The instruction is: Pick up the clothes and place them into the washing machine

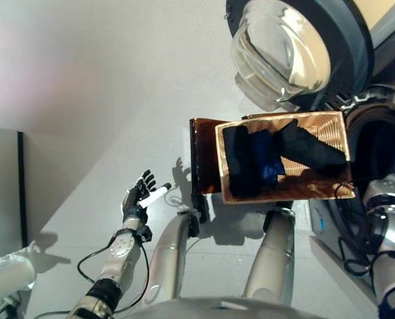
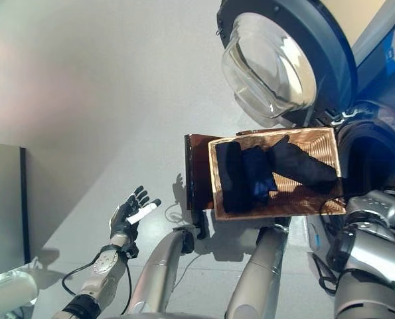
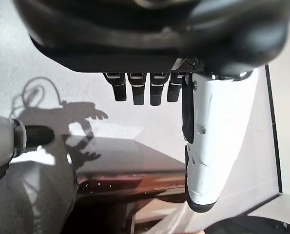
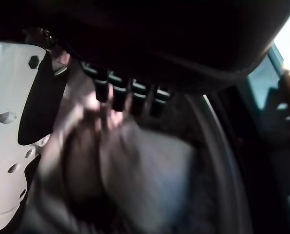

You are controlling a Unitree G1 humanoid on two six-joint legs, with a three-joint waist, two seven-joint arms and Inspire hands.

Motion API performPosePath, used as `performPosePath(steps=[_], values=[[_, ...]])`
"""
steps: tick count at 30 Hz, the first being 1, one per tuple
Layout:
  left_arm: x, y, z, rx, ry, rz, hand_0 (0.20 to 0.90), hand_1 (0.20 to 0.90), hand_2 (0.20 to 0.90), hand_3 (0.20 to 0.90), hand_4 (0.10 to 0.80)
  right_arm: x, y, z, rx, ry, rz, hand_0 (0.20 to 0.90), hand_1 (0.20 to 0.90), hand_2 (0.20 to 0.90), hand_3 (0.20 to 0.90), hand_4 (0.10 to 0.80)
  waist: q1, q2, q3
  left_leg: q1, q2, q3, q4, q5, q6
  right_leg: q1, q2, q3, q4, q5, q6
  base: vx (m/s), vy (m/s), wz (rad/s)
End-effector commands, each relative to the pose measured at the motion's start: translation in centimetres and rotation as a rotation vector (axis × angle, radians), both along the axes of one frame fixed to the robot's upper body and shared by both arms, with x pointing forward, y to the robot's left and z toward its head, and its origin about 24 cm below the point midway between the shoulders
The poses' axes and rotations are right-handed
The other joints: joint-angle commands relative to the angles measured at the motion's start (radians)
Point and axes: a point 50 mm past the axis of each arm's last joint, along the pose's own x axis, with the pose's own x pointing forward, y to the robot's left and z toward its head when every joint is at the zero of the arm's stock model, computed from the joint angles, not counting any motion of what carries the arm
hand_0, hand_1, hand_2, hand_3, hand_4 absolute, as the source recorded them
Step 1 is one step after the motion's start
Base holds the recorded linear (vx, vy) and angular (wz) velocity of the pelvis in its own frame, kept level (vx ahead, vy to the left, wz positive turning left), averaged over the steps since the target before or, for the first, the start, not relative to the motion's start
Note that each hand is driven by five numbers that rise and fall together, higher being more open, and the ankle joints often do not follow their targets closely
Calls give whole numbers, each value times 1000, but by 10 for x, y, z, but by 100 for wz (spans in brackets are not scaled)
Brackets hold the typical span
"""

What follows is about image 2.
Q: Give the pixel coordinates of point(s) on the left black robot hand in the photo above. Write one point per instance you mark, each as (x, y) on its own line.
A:
(125, 219)

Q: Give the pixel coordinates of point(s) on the blue garment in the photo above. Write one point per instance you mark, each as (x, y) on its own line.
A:
(258, 172)

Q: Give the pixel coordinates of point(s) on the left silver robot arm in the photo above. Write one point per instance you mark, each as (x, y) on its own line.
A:
(101, 272)

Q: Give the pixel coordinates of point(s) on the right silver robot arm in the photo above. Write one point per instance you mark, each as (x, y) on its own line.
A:
(366, 252)

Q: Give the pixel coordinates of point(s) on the round glass washing machine door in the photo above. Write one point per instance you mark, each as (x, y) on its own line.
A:
(267, 66)

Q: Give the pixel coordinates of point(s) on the dark grey washing machine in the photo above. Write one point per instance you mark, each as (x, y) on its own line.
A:
(383, 116)

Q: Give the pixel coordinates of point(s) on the dark brown glossy stool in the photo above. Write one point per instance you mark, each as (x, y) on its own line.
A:
(198, 166)

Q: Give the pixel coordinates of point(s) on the grey robot torso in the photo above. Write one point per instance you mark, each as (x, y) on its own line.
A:
(177, 316)

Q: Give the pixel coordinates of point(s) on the grey flat board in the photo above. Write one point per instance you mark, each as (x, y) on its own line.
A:
(3, 206)

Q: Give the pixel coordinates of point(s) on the white rounded object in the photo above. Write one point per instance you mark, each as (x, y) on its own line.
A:
(8, 292)

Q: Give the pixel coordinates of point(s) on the right silver robot leg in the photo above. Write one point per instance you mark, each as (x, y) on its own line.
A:
(263, 266)

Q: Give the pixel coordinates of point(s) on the rectangular wicker laundry basket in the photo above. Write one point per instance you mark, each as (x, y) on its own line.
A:
(316, 146)

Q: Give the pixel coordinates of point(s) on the white counter cabinet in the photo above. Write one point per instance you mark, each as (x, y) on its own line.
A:
(356, 16)

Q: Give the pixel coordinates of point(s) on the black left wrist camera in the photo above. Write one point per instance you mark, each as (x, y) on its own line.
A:
(130, 251)

